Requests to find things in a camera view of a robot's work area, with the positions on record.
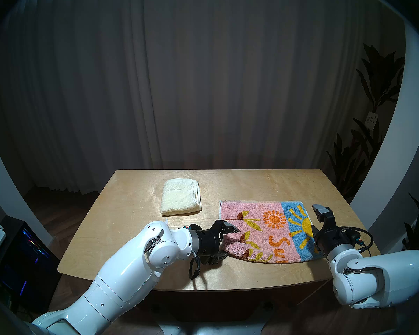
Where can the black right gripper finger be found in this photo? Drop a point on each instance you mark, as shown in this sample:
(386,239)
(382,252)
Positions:
(315,236)
(326,217)

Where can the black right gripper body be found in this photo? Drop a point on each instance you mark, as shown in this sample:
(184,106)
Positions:
(333,240)

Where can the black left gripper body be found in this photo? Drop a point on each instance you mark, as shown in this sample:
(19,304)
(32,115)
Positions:
(207,245)

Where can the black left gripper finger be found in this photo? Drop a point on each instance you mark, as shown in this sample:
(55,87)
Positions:
(219,257)
(229,228)

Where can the pink blue sun-print towel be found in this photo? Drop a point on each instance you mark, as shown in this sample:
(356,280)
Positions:
(276,233)

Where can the cream terry towel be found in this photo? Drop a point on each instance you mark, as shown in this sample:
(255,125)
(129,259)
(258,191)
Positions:
(179,198)

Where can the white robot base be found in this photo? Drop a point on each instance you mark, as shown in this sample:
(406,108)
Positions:
(209,330)

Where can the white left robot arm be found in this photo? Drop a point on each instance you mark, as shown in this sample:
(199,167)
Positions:
(125,282)

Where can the white plant tag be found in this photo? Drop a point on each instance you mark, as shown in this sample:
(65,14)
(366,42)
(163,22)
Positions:
(371,120)

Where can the tall dark leafy plant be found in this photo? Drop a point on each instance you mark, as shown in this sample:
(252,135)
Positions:
(380,76)

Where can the grey pleated curtain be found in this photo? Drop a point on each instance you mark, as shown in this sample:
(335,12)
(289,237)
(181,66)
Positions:
(195,76)

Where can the black computer case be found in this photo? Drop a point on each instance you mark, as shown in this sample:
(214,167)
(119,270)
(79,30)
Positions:
(24,261)

